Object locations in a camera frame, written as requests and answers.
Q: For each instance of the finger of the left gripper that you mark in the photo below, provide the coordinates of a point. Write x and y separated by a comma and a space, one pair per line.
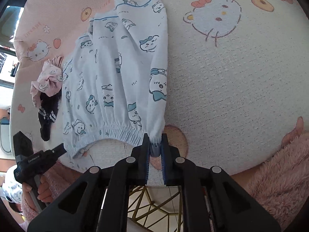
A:
55, 153

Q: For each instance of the navy striped garment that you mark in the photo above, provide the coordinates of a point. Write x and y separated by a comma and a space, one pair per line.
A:
47, 113

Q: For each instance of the person's left hand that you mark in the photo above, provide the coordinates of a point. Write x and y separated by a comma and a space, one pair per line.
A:
36, 190

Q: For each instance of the gold wire stool frame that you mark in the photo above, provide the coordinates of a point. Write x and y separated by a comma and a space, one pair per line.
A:
155, 209

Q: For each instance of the pink Hello Kitty blanket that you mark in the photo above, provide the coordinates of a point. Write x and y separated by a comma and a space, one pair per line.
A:
237, 72

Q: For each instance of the pink cartoon pajama garment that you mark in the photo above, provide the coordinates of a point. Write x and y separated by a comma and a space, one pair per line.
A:
49, 81

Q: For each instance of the person's right hand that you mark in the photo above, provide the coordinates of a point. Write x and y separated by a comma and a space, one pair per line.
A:
298, 129

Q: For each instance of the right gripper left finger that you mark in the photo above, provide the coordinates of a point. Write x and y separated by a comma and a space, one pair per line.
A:
98, 199

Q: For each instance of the light blue cartoon pajama pants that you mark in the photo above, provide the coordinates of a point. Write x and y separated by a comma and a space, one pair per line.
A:
115, 80

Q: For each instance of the pink fuzzy right sleeve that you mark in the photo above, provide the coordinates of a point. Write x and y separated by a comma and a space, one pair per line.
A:
280, 185

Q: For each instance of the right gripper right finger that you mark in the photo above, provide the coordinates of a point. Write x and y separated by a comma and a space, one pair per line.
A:
211, 199

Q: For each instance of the dark window frame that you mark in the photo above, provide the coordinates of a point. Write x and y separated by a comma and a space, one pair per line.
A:
11, 11

